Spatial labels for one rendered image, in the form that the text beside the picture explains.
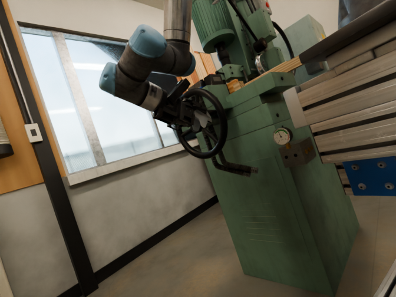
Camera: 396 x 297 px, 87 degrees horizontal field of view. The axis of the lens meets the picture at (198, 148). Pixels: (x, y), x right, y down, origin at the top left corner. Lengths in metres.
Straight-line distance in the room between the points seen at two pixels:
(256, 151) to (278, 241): 0.42
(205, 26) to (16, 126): 1.47
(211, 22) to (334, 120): 0.85
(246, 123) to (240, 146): 0.11
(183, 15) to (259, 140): 0.54
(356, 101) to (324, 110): 0.06
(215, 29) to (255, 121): 0.51
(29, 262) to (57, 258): 0.15
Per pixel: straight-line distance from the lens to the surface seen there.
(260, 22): 1.31
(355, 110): 0.48
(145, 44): 0.52
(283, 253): 1.10
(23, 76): 2.06
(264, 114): 0.89
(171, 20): 0.64
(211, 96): 0.79
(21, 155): 1.92
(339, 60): 0.48
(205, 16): 1.21
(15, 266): 1.90
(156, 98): 0.60
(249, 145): 0.95
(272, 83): 0.87
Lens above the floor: 0.71
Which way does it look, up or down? 1 degrees up
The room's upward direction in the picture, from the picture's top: 19 degrees counter-clockwise
